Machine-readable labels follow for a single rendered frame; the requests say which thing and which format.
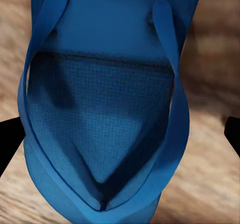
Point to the sandal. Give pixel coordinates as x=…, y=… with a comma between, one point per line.
x=100, y=145

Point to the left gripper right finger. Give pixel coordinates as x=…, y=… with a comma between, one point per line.
x=232, y=133

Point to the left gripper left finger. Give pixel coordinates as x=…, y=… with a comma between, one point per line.
x=11, y=135

